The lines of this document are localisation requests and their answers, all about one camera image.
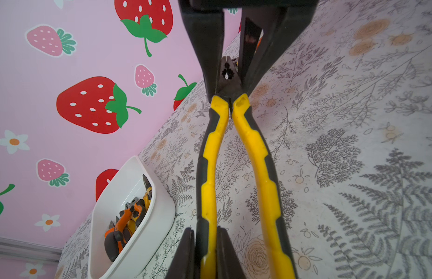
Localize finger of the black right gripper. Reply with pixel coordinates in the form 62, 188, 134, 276
179, 0, 225, 101
238, 0, 318, 95

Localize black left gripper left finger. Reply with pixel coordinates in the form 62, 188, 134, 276
165, 227, 195, 279

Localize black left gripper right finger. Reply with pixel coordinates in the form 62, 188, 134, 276
217, 226, 246, 279

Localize small orange black pliers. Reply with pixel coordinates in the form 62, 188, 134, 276
143, 174, 153, 210

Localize white plastic storage box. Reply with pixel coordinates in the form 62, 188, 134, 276
88, 156, 175, 279

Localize yellow handled pliers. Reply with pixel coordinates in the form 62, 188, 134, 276
194, 56, 297, 279

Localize orange black pliers in box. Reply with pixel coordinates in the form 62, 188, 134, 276
104, 198, 147, 262

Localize floral patterned table mat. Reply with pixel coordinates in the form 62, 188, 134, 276
55, 0, 432, 279

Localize aluminium rail frame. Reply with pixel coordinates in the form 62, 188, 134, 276
0, 237, 62, 264

